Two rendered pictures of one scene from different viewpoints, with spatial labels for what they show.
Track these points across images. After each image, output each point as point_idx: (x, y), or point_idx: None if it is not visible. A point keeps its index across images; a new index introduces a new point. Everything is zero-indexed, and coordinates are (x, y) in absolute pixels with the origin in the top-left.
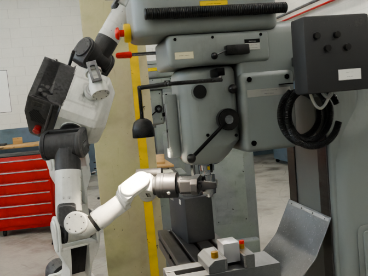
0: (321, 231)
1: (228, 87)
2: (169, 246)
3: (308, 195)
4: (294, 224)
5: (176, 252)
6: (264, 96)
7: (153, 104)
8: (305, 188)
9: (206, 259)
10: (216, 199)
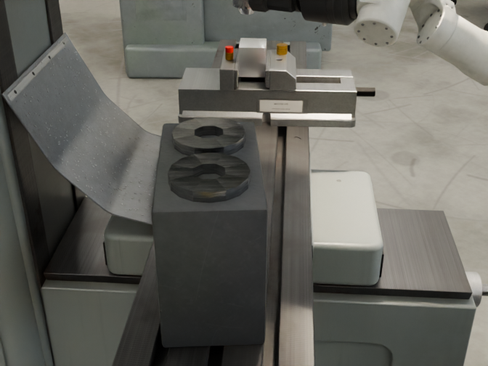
0: (76, 62)
1: None
2: (306, 245)
3: (29, 35)
4: (54, 109)
5: (298, 213)
6: None
7: None
8: (24, 24)
9: (292, 62)
10: None
